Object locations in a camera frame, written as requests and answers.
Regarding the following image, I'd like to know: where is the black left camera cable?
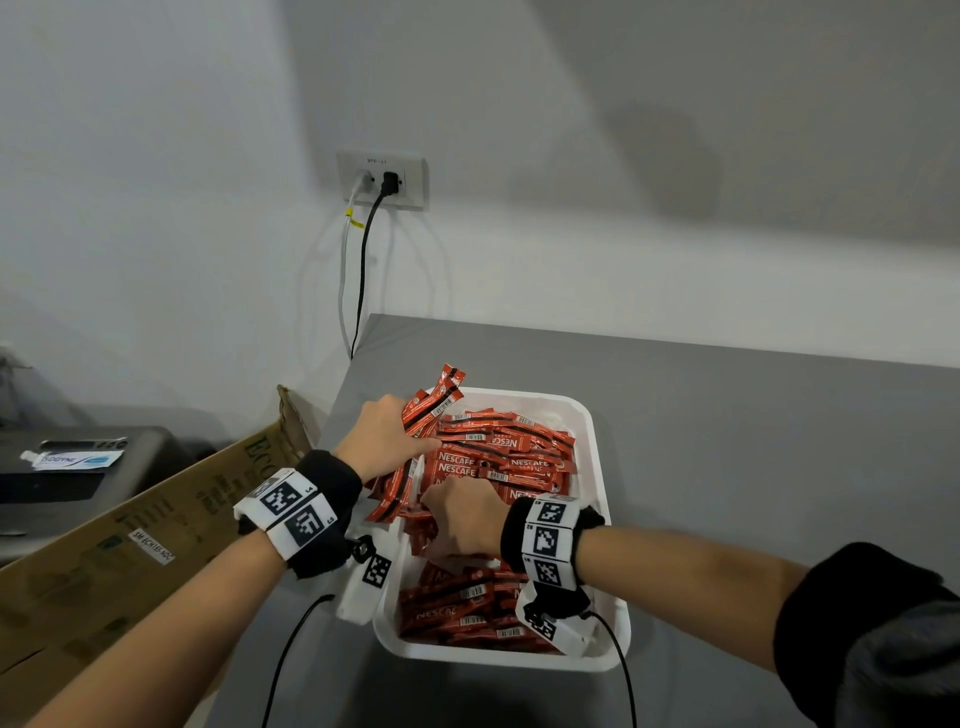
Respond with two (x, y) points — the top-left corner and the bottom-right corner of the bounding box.
(260, 594), (337, 728)

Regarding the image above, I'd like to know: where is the brown cardboard box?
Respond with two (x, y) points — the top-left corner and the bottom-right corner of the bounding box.
(0, 384), (313, 706)

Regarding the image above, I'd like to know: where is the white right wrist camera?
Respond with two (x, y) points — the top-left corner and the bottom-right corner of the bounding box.
(513, 581), (598, 659)

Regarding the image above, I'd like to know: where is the bunch of Nescafe sachets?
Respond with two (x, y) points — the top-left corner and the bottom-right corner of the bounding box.
(365, 363), (466, 524)

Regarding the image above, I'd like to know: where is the flat black device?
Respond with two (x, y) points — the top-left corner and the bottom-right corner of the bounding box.
(38, 437), (129, 453)

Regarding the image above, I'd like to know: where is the person's left hand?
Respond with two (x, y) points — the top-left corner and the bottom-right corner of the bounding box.
(332, 395), (442, 485)

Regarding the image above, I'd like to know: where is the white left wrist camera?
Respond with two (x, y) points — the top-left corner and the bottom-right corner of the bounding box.
(335, 517), (403, 626)

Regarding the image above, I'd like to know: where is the black wristband with markers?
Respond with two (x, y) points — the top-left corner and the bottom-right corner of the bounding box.
(500, 494), (607, 620)
(233, 449), (365, 580)

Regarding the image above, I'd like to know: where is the grey knit garment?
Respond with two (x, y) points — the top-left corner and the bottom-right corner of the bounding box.
(836, 599), (960, 728)

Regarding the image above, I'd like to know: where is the black power cable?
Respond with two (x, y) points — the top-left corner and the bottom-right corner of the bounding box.
(350, 193), (388, 360)

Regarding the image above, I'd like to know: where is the white power cable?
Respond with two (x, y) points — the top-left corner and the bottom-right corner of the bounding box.
(337, 172), (373, 358)

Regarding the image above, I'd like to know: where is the pile of red coffee sachets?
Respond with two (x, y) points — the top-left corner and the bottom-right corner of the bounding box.
(397, 509), (564, 654)

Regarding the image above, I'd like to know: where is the black left wristband with markers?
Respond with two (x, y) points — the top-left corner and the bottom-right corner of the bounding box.
(233, 449), (365, 580)

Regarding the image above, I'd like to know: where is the black camera cable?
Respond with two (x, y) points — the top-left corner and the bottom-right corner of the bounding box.
(260, 594), (337, 728)
(583, 611), (639, 728)

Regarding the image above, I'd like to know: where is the white plastic tray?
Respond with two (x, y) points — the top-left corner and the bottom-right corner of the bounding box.
(372, 387), (633, 674)

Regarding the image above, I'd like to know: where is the white and blue packet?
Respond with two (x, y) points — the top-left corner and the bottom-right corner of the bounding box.
(20, 448), (125, 472)

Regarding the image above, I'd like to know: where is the dark grey printer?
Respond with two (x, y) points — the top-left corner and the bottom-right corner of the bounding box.
(0, 425), (185, 564)

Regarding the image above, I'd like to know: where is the black right wristband with markers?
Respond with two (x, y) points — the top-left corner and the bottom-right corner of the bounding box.
(500, 494), (607, 620)

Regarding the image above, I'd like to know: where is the grey wall socket plate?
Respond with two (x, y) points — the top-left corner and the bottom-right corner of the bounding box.
(335, 148), (430, 211)

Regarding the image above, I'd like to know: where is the black shirt sleeve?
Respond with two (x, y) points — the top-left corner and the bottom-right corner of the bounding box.
(772, 542), (946, 725)

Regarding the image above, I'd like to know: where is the person's left forearm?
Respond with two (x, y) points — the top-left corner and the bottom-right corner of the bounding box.
(26, 532), (286, 728)

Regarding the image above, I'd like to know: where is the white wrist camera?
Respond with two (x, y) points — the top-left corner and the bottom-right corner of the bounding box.
(335, 517), (403, 626)
(513, 581), (598, 659)

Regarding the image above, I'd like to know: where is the person's right hand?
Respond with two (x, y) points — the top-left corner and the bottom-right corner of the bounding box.
(419, 476), (511, 560)

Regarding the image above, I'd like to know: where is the black right camera cable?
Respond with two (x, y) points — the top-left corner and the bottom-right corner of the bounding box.
(583, 611), (639, 728)

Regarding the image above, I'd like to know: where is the person's right forearm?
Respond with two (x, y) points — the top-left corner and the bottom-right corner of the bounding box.
(577, 524), (811, 673)

